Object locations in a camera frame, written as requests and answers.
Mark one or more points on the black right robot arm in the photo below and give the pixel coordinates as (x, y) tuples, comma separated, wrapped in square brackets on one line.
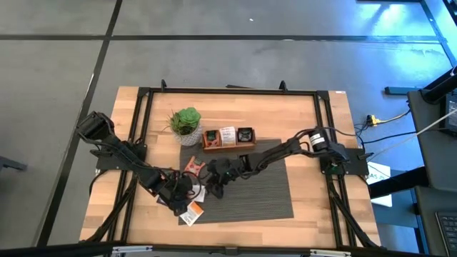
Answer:
[(278, 153)]

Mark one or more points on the black aluminium table frame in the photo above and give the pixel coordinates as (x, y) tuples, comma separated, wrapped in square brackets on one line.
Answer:
[(232, 90)]

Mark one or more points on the dark grey desk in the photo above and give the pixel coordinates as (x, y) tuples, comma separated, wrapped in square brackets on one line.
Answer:
[(428, 221), (428, 142)]

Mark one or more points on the black keyboard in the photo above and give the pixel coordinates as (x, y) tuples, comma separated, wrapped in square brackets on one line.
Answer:
[(448, 232)]

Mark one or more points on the grey woven placemat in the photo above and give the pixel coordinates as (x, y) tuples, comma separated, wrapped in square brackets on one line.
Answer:
[(257, 200)]

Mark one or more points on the grey chair base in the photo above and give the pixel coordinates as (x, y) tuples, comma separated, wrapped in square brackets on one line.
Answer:
[(10, 163)]

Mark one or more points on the teal floor bar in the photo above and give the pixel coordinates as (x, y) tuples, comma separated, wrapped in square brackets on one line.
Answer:
[(400, 90)]

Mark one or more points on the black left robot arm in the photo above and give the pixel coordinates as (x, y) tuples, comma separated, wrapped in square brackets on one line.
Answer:
[(121, 153)]

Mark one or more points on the white sign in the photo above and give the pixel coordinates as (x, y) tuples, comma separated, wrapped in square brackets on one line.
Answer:
[(380, 170)]

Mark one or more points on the black pole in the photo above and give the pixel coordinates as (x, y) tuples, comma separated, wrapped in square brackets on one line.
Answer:
[(439, 87)]

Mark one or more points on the succulent in triangle-patterned pot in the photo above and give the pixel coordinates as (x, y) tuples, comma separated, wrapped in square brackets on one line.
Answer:
[(185, 121)]

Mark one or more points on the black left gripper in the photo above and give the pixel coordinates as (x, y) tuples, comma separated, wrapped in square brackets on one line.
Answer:
[(176, 189)]

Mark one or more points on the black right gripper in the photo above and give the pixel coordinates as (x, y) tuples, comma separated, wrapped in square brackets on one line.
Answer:
[(225, 169)]

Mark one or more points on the black camera rig beam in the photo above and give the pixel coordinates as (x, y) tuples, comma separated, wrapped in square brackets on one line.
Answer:
[(71, 250)]

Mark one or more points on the wooden tea organiser box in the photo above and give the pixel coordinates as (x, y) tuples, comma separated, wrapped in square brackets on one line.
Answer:
[(228, 148)]

